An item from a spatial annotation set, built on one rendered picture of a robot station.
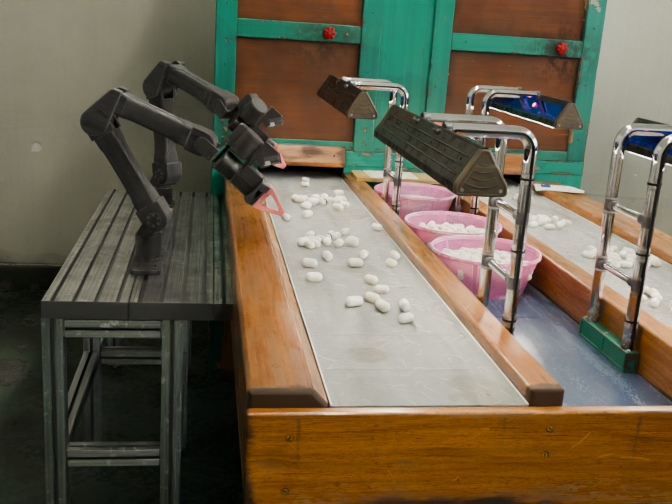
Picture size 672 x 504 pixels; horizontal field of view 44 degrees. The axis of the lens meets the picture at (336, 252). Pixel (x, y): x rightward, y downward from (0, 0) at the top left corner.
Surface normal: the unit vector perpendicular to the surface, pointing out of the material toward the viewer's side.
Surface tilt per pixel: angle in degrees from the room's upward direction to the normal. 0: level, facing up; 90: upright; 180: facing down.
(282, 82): 90
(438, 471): 89
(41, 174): 90
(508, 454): 90
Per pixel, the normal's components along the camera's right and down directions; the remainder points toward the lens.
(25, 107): 0.14, 0.27
